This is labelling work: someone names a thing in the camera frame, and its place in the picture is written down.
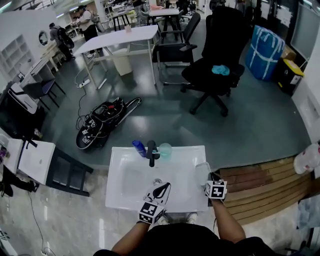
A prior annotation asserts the person's right forearm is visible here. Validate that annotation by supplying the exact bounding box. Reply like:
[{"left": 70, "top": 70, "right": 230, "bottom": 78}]
[{"left": 211, "top": 198, "right": 247, "bottom": 245}]

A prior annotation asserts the white table with rounded corners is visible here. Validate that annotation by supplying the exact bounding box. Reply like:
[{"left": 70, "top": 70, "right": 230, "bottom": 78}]
[{"left": 73, "top": 24, "right": 160, "bottom": 90}]

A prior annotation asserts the white table with black legs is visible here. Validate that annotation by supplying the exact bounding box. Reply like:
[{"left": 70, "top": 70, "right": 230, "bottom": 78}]
[{"left": 148, "top": 8, "right": 181, "bottom": 34}]

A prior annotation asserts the white and black box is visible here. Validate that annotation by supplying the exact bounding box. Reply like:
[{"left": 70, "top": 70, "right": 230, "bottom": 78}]
[{"left": 6, "top": 82, "right": 39, "bottom": 116}]

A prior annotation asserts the clear plastic cup object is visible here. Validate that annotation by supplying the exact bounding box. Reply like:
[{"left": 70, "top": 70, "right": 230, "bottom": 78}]
[{"left": 194, "top": 161, "right": 212, "bottom": 187}]

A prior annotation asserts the black metal frame stand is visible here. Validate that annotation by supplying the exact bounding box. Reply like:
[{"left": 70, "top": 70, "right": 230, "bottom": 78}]
[{"left": 45, "top": 146, "right": 94, "bottom": 198}]

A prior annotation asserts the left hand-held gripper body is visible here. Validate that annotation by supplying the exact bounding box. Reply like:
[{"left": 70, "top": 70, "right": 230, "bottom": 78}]
[{"left": 138, "top": 187, "right": 168, "bottom": 225}]

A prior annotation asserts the person's left shoe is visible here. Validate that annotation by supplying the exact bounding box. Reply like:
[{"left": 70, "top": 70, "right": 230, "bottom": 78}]
[{"left": 156, "top": 215, "right": 171, "bottom": 226}]

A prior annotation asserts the person's black clothing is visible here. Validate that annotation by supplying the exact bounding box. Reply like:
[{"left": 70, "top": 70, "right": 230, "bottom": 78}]
[{"left": 92, "top": 223, "right": 285, "bottom": 256}]

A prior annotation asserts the teal cloth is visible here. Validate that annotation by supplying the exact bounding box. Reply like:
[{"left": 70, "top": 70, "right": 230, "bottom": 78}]
[{"left": 211, "top": 64, "right": 231, "bottom": 76}]

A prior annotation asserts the cardboard box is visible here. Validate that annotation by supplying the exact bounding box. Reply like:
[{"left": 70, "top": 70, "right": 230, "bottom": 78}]
[{"left": 280, "top": 44, "right": 298, "bottom": 61}]

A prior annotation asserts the black bag with equipment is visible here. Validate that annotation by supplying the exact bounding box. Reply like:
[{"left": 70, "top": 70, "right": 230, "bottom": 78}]
[{"left": 75, "top": 96, "right": 143, "bottom": 151}]

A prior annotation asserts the black and yellow box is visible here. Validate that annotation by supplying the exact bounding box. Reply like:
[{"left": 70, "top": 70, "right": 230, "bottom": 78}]
[{"left": 275, "top": 57, "right": 306, "bottom": 96}]

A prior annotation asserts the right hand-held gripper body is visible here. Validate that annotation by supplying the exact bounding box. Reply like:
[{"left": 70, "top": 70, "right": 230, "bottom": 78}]
[{"left": 204, "top": 171, "right": 228, "bottom": 202}]

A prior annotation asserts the white sink basin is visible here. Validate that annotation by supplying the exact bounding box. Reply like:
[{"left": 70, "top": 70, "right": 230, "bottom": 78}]
[{"left": 104, "top": 145, "right": 210, "bottom": 213}]

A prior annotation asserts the black armchair with metal legs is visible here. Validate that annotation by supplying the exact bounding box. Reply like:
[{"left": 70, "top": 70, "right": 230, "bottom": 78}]
[{"left": 151, "top": 11, "right": 202, "bottom": 86}]

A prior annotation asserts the teal translucent cup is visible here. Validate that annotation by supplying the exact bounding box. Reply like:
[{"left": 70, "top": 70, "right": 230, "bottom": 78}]
[{"left": 158, "top": 142, "right": 174, "bottom": 160}]

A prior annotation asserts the person's right shoe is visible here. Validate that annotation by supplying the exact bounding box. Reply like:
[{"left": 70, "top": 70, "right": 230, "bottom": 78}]
[{"left": 185, "top": 212, "right": 199, "bottom": 225}]

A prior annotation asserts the white low cabinet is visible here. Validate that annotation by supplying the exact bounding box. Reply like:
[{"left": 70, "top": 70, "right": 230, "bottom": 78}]
[{"left": 17, "top": 139, "right": 57, "bottom": 186}]

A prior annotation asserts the beige waste bin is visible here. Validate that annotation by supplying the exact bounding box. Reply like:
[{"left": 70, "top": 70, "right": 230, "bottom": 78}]
[{"left": 112, "top": 48, "right": 133, "bottom": 77}]

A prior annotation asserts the blue bottle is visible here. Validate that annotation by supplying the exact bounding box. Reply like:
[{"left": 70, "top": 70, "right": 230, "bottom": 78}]
[{"left": 131, "top": 139, "right": 149, "bottom": 159}]

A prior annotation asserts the black high-back office chair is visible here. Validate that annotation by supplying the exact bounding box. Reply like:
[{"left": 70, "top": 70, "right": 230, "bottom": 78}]
[{"left": 180, "top": 5, "right": 246, "bottom": 118}]

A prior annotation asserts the round wall mirror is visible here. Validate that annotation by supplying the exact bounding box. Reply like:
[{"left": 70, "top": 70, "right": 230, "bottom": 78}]
[{"left": 38, "top": 29, "right": 49, "bottom": 47}]

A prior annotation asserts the dark chair with blue seat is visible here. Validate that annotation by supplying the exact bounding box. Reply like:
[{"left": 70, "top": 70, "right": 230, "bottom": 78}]
[{"left": 22, "top": 78, "right": 67, "bottom": 111}]

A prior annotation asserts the blue wrapped bundle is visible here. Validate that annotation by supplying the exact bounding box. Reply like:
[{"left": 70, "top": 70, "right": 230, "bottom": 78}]
[{"left": 244, "top": 24, "right": 286, "bottom": 82}]

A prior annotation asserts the white cubby shelf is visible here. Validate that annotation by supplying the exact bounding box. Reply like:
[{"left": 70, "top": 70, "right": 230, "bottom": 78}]
[{"left": 0, "top": 34, "right": 35, "bottom": 79}]

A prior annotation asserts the wooden slatted platform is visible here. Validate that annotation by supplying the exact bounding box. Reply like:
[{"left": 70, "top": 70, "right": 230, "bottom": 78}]
[{"left": 218, "top": 156, "right": 315, "bottom": 226}]

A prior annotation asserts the whiteboard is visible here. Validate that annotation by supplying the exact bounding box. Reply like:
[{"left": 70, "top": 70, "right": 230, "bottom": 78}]
[{"left": 289, "top": 1, "right": 320, "bottom": 61}]

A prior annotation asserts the white plastic bag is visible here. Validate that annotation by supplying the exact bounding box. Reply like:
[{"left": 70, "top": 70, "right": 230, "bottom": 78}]
[{"left": 293, "top": 141, "right": 320, "bottom": 175}]

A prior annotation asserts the person's left forearm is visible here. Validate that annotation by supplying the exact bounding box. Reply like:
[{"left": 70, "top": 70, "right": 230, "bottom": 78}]
[{"left": 110, "top": 220, "right": 151, "bottom": 254}]

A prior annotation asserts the person's shoe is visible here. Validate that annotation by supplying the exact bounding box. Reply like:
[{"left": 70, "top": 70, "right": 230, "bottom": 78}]
[
  {"left": 185, "top": 212, "right": 199, "bottom": 225},
  {"left": 156, "top": 215, "right": 171, "bottom": 226}
]

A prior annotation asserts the black faucet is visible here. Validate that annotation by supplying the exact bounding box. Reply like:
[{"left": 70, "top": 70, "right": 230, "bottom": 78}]
[{"left": 145, "top": 139, "right": 161, "bottom": 168}]

